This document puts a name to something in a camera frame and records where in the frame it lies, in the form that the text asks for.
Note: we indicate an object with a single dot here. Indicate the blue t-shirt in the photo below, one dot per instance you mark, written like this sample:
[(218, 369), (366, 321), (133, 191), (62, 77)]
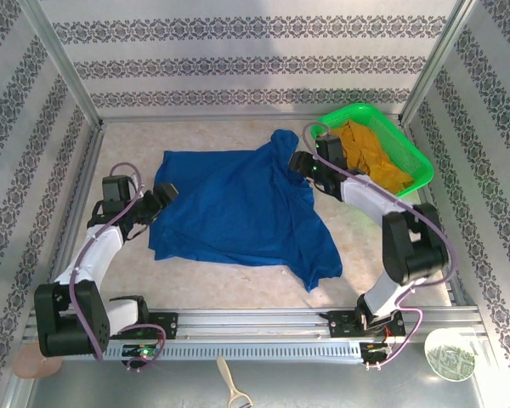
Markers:
[(238, 212)]

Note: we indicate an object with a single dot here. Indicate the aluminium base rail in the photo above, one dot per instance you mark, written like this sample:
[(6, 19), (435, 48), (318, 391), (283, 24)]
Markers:
[(255, 323)]

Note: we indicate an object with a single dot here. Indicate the small circuit board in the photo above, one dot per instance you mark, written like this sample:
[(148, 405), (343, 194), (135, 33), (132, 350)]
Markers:
[(142, 351), (378, 348)]

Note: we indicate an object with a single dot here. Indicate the aluminium frame rail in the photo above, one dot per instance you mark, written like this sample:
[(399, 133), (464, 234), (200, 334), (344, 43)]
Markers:
[(89, 170), (195, 117)]

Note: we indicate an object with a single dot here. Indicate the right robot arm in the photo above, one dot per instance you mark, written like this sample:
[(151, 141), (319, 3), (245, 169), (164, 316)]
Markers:
[(365, 197)]

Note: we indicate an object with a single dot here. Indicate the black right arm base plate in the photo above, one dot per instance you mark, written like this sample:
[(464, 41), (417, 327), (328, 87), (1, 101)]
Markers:
[(340, 325)]

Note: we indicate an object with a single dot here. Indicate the green patterned white bowl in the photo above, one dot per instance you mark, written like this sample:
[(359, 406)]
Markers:
[(450, 355)]

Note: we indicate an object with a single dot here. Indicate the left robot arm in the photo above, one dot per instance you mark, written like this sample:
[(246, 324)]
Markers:
[(98, 251)]

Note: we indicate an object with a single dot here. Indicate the cream plastic peeler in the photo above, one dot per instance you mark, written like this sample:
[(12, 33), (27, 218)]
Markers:
[(224, 370)]

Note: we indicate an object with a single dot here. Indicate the yellow cloth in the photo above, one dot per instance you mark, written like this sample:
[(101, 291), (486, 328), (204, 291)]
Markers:
[(378, 170)]

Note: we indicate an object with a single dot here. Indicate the aluminium frame post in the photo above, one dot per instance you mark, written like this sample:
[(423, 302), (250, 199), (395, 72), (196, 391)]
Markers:
[(66, 64), (435, 64)]

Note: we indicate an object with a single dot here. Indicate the green plastic mesh basket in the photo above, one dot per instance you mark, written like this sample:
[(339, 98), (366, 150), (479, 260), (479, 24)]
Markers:
[(408, 149)]

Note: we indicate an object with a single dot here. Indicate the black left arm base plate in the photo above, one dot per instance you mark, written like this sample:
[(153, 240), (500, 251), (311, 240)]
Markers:
[(170, 325)]

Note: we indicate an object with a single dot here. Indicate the pink translucent cup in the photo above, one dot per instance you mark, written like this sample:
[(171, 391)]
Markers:
[(30, 367)]

